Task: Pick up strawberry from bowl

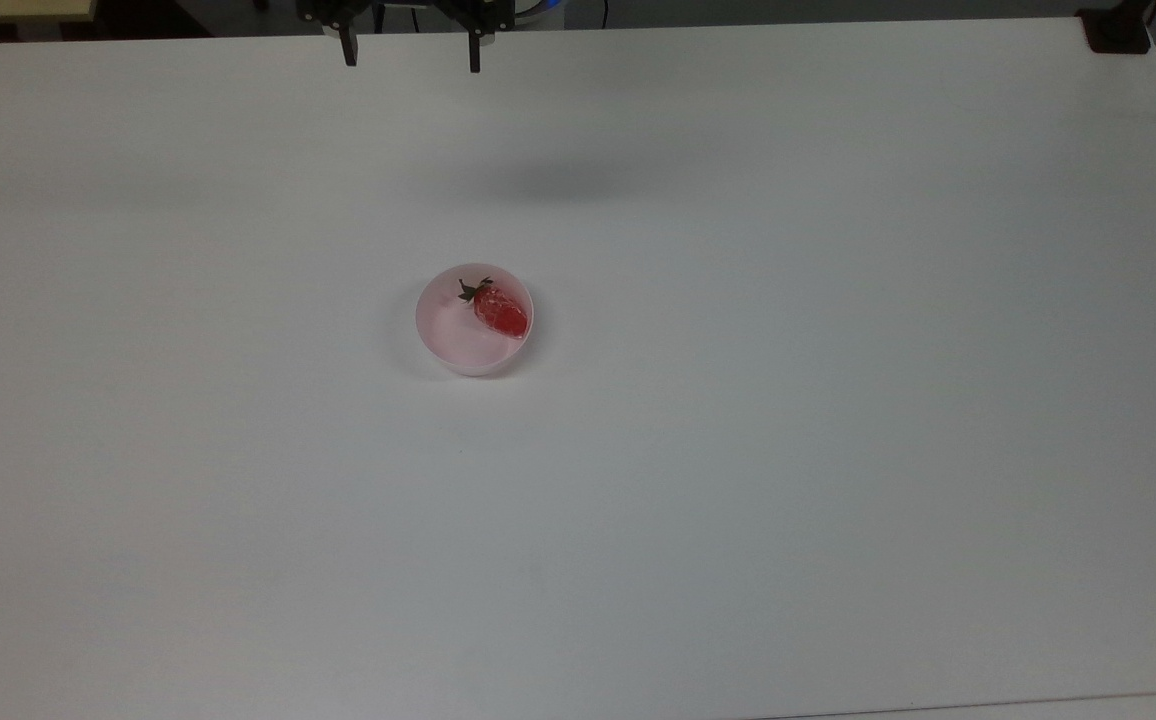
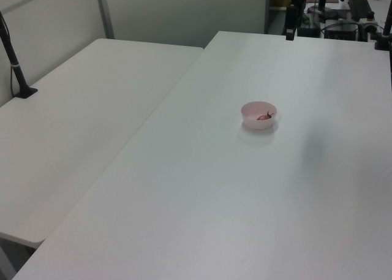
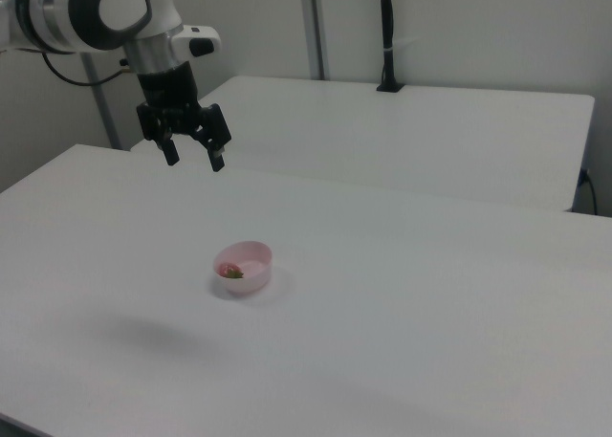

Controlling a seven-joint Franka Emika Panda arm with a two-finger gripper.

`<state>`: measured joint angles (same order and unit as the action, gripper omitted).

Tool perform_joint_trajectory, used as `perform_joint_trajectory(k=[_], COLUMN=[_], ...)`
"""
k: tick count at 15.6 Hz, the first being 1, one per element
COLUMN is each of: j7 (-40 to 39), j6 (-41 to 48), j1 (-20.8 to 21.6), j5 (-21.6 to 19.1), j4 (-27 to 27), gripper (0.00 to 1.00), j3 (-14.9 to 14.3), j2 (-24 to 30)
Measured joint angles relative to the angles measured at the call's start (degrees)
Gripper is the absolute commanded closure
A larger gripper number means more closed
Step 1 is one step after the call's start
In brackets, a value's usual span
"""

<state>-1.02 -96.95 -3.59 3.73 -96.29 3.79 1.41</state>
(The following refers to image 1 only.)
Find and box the beige wooden desk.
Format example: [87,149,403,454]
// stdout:
[0,0,99,25]

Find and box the black corner clamp mount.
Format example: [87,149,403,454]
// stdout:
[1076,0,1156,55]

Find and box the red strawberry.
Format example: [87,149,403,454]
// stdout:
[457,277,530,341]

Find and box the white adjoining table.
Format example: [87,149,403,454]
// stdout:
[763,689,1156,720]

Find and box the pink round bowl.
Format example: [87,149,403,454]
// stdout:
[415,262,536,378]

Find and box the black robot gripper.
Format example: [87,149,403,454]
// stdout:
[296,0,517,75]

